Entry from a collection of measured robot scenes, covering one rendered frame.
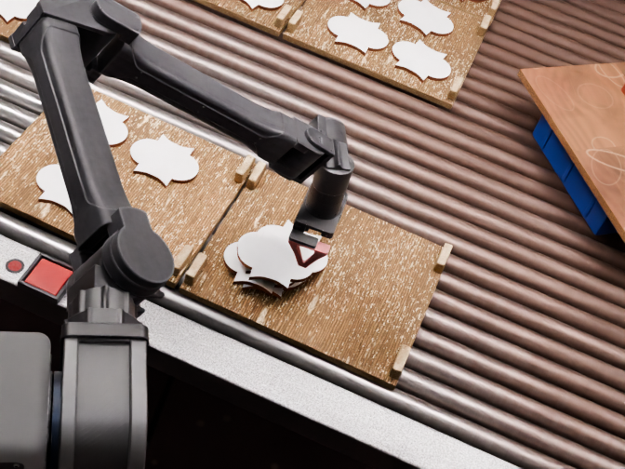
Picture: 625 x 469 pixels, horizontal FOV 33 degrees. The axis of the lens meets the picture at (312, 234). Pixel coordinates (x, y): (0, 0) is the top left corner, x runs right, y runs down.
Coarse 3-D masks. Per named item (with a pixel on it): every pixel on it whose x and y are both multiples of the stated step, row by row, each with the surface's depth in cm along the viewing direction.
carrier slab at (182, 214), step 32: (96, 96) 207; (32, 128) 197; (128, 128) 203; (160, 128) 205; (32, 160) 192; (128, 160) 197; (224, 160) 203; (0, 192) 186; (32, 192) 187; (128, 192) 192; (160, 192) 194; (192, 192) 196; (224, 192) 197; (64, 224) 184; (160, 224) 189; (192, 224) 190; (192, 256) 186
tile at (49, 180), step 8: (48, 168) 190; (56, 168) 191; (40, 176) 189; (48, 176) 189; (56, 176) 190; (40, 184) 188; (48, 184) 188; (56, 184) 188; (64, 184) 189; (48, 192) 187; (56, 192) 187; (64, 192) 188; (40, 200) 186; (48, 200) 186; (56, 200) 186; (64, 200) 186; (64, 208) 186; (72, 216) 185
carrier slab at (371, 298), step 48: (288, 192) 201; (336, 240) 195; (384, 240) 198; (192, 288) 181; (240, 288) 183; (336, 288) 188; (384, 288) 190; (432, 288) 193; (288, 336) 179; (336, 336) 181; (384, 336) 183; (384, 384) 178
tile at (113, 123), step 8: (104, 104) 204; (104, 112) 203; (112, 112) 203; (104, 120) 202; (112, 120) 202; (120, 120) 202; (104, 128) 200; (112, 128) 200; (120, 128) 201; (112, 136) 199; (120, 136) 200; (112, 144) 198; (120, 144) 199
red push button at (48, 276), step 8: (40, 264) 178; (48, 264) 179; (56, 264) 179; (32, 272) 177; (40, 272) 177; (48, 272) 178; (56, 272) 178; (64, 272) 178; (72, 272) 179; (32, 280) 176; (40, 280) 176; (48, 280) 176; (56, 280) 177; (64, 280) 177; (40, 288) 175; (48, 288) 175; (56, 288) 176
